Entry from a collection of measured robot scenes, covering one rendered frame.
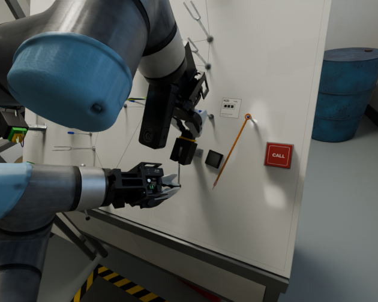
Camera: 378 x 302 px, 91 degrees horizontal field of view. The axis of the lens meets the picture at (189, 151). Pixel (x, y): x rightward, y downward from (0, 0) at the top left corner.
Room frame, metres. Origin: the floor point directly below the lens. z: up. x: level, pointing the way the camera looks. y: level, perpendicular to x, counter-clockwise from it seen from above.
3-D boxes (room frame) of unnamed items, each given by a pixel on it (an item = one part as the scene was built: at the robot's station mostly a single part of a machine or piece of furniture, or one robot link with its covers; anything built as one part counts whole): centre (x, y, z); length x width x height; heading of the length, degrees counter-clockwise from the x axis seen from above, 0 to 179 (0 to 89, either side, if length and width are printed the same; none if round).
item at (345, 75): (1.83, -1.69, 0.43); 0.59 x 0.57 x 0.86; 159
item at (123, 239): (0.64, 0.55, 0.60); 0.55 x 0.02 x 0.39; 59
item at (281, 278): (0.47, 0.33, 0.83); 1.18 x 0.06 x 0.06; 59
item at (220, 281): (0.35, 0.08, 0.60); 0.55 x 0.03 x 0.39; 59
